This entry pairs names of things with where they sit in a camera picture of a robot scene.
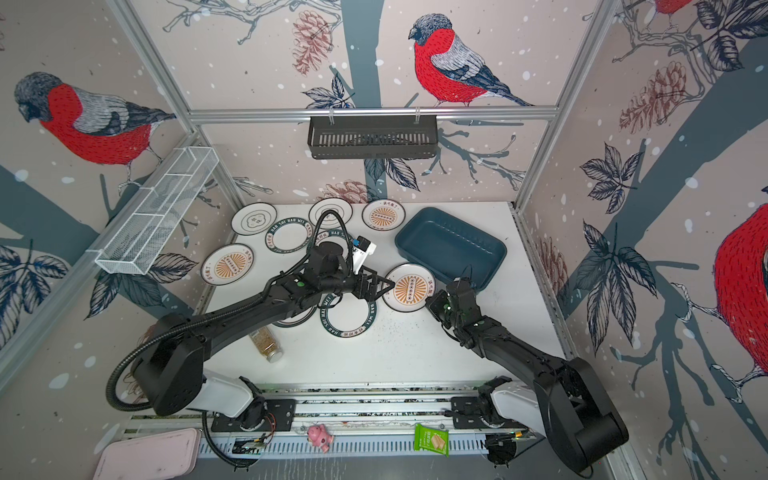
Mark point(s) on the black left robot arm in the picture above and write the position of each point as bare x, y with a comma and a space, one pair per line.
170, 371

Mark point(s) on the white clover plate left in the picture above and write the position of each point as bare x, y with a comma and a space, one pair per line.
253, 219

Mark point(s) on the pink tray lid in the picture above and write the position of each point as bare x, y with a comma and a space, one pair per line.
161, 456

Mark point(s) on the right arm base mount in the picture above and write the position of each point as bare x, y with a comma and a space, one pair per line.
477, 412

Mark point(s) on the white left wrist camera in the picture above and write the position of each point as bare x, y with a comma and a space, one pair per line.
362, 249

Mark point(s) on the aluminium frame post back right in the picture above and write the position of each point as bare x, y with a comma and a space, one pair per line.
600, 23

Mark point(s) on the white clover plate right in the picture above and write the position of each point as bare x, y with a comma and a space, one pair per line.
330, 213

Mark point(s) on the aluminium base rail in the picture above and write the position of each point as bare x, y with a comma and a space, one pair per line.
377, 422

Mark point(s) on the large green rim plate back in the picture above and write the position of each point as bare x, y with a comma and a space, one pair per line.
335, 236

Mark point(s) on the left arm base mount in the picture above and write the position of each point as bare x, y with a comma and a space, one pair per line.
264, 415

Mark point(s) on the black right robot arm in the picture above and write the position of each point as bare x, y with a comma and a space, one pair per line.
580, 420

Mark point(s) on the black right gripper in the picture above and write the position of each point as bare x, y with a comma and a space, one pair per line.
434, 303

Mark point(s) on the small green rim plate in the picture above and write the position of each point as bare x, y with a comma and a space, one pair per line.
288, 235

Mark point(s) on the aluminium frame post back left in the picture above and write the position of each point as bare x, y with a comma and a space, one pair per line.
157, 68

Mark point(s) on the green snack packet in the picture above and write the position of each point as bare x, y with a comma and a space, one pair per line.
431, 440

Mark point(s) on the dark teal plastic bin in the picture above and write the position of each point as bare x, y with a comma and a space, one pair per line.
450, 248

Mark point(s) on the aluminium frame post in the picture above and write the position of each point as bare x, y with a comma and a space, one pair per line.
157, 68
600, 23

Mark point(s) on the aluminium horizontal frame bar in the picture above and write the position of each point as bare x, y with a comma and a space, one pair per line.
492, 113

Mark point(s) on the white clover plate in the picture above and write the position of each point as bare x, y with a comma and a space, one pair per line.
253, 219
330, 213

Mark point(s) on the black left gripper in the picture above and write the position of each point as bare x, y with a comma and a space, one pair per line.
371, 293

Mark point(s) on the spice jar with granules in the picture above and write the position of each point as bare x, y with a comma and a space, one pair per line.
266, 344

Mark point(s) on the black hanging wire basket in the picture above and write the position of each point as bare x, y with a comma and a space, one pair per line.
373, 137

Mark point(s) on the pink plush toy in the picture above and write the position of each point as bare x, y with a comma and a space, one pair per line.
319, 437

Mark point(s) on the sunburst plate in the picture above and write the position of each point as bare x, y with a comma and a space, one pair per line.
383, 215
227, 264
413, 284

